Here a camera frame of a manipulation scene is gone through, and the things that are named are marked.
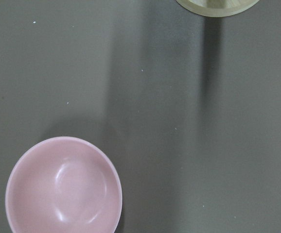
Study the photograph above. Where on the small pink bowl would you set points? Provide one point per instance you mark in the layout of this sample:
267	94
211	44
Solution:
63	185

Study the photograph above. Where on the wooden mug tree stand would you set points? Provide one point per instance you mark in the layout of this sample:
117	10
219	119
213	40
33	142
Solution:
217	8

